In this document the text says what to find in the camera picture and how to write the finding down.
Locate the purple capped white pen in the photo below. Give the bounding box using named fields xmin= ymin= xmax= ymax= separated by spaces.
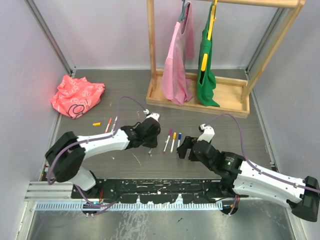
xmin=163 ymin=135 xmax=171 ymax=153

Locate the orange white pen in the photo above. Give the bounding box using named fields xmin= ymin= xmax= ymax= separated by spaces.
xmin=111 ymin=116 xmax=118 ymax=132

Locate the orange marker pen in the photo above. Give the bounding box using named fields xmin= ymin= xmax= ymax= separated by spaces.
xmin=104 ymin=118 xmax=112 ymax=133

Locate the square yellow pen cap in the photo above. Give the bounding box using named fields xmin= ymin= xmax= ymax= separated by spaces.
xmin=172 ymin=132 xmax=177 ymax=140

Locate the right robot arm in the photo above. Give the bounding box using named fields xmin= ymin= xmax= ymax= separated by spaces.
xmin=177 ymin=136 xmax=320 ymax=223

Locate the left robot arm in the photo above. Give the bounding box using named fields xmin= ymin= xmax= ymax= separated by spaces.
xmin=45 ymin=113 xmax=161 ymax=198

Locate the pink shirt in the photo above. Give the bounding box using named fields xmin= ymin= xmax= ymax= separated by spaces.
xmin=161 ymin=1 xmax=195 ymax=106

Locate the wooden clothes rack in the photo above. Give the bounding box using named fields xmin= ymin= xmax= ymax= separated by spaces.
xmin=146 ymin=0 xmax=305 ymax=118

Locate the green shirt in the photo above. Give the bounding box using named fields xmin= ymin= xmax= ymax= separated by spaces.
xmin=197 ymin=1 xmax=220 ymax=108

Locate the red patterned cloth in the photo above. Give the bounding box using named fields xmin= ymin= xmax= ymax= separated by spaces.
xmin=50 ymin=75 xmax=105 ymax=119

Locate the yellow clothes hanger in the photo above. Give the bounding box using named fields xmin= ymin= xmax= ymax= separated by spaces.
xmin=201 ymin=0 xmax=218 ymax=72

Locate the grey clothes hanger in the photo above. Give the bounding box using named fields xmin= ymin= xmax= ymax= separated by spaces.
xmin=178 ymin=0 xmax=190 ymax=22

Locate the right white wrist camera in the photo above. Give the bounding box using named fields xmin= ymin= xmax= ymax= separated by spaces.
xmin=197 ymin=124 xmax=215 ymax=144

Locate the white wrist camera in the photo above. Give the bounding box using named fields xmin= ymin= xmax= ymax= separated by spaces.
xmin=143 ymin=109 xmax=160 ymax=122
xmin=197 ymin=124 xmax=215 ymax=144

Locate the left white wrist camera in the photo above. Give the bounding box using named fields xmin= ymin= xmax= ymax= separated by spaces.
xmin=143 ymin=109 xmax=160 ymax=122

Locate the white cable duct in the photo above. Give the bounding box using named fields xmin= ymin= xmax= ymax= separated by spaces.
xmin=35 ymin=201 xmax=223 ymax=212

